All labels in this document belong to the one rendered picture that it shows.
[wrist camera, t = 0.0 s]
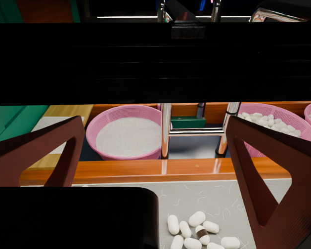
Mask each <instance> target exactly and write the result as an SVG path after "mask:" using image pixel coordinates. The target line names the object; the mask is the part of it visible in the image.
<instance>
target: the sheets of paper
mask: <svg viewBox="0 0 311 249"><path fill-rule="evenodd" d="M68 118H71V117H43V118H42V119H40V120H39V122H38V123H37V125H36V126H35V127H34V129H33V130H32V131H31V132H33V131H36V130H39V129H42V128H45V127H47V126H50V125H53V124H55V123H58V122H60V121H63V120H66V119H68ZM82 121H84V117H82ZM65 145H66V142H65V143H63V144H62V145H60V146H59V147H57V148H56V149H55V150H53V151H52V152H50V153H49V154H62V151H63V149H64V147H65Z"/></svg>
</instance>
